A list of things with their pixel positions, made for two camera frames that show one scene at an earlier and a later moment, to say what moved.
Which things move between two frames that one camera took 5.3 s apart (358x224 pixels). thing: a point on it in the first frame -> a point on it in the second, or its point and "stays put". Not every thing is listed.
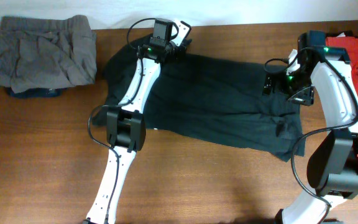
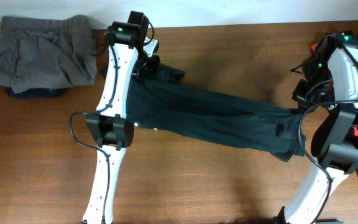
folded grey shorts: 28,54 stays put
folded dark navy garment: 38,93 stays put
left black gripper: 181,49 -> 152,69
